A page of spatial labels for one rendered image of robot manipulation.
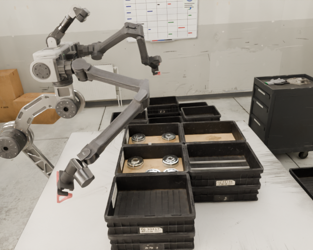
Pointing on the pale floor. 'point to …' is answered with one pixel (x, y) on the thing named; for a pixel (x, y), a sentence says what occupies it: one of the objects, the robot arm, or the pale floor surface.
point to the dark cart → (287, 113)
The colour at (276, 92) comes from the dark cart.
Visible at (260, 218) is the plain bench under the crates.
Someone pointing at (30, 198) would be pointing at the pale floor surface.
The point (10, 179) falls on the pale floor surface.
